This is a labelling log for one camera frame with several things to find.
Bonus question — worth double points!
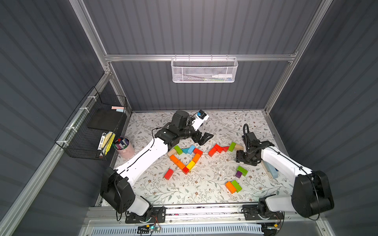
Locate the red block low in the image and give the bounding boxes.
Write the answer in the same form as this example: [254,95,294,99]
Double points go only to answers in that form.
[214,144,224,153]

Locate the light blue block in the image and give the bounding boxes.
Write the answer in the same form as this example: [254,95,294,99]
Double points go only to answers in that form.
[187,145,195,154]

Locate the beige wooden block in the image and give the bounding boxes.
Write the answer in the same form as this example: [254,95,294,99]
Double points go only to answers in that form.
[167,148,177,157]

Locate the orange block low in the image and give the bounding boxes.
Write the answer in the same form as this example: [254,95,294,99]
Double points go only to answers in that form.
[176,160,186,170]

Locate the red small block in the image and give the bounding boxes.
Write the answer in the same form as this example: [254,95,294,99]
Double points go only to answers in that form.
[182,167,190,175]

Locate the green block bottom pair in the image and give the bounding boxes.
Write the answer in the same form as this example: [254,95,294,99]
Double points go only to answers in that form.
[231,181,242,193]

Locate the orange block bottom pair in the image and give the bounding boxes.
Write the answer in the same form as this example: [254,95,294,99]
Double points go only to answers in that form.
[225,182,236,194]

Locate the red long block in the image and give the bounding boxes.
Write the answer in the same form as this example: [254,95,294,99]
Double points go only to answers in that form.
[164,169,174,180]

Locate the yellow block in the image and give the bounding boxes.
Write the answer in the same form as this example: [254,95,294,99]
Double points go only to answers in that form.
[187,161,196,171]

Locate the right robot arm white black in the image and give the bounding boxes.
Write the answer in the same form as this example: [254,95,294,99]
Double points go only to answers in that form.
[236,132,335,219]

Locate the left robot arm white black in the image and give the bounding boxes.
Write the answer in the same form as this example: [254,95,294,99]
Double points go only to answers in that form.
[100,110,213,216]

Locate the purple small block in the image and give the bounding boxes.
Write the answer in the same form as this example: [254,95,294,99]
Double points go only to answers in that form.
[235,171,242,178]

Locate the pink pen cup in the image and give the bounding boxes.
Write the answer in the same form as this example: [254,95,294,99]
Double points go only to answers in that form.
[112,137,135,160]

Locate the white marker in basket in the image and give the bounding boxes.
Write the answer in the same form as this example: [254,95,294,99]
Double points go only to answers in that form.
[212,74,234,81]

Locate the black notebook in basket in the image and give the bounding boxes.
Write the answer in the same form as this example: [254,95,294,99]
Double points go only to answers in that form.
[87,109,124,131]

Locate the yellow highlighter pack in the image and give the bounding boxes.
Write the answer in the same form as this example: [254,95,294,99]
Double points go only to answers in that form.
[101,132,115,156]

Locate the small circuit board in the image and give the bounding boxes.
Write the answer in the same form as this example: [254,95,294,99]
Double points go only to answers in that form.
[136,225,161,236]

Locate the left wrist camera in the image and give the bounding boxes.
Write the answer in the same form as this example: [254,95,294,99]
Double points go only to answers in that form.
[192,110,209,131]

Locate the white wire mesh basket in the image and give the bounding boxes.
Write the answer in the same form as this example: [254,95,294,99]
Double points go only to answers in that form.
[171,56,238,83]

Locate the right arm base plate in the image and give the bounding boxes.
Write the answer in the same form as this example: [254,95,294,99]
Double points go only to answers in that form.
[241,203,284,221]

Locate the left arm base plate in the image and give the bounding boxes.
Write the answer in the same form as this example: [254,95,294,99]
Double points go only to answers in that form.
[125,206,167,224]

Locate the black wire mesh basket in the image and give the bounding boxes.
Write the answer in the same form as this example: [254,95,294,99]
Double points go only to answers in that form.
[55,88,128,161]

